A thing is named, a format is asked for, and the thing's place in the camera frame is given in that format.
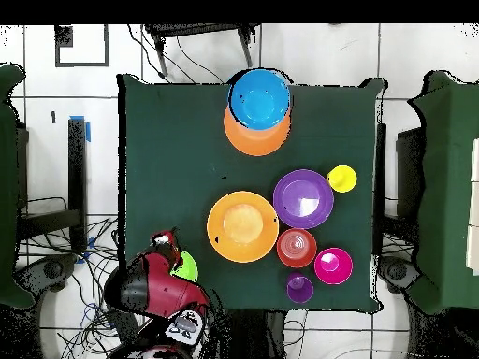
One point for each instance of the green bowl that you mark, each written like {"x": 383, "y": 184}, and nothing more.
{"x": 187, "y": 269}

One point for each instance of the large orange bowl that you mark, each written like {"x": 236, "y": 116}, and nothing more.
{"x": 242, "y": 246}
{"x": 258, "y": 144}

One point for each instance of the opaque blue bowl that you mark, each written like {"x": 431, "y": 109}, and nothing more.
{"x": 260, "y": 99}

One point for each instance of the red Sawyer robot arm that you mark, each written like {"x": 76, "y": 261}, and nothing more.
{"x": 161, "y": 288}

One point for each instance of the dark green tablecloth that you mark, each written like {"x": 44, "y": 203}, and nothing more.
{"x": 179, "y": 149}

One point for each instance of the black beam with blue tape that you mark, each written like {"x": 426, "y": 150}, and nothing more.
{"x": 76, "y": 168}

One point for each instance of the small red-orange bowl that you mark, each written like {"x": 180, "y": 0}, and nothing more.
{"x": 296, "y": 248}

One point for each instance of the purple cup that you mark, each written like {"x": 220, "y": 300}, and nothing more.
{"x": 299, "y": 290}

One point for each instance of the wide purple bowl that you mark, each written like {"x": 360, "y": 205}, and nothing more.
{"x": 301, "y": 187}

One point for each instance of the neighbouring green table cloth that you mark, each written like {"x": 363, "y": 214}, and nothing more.
{"x": 7, "y": 187}
{"x": 449, "y": 168}

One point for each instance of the pink bowl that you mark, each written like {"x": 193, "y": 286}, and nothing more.
{"x": 333, "y": 266}

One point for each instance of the yellow cup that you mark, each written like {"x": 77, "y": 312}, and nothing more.
{"x": 342, "y": 179}

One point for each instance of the black metal stand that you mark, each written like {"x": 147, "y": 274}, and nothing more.
{"x": 194, "y": 29}

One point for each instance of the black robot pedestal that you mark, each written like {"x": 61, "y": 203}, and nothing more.
{"x": 254, "y": 336}

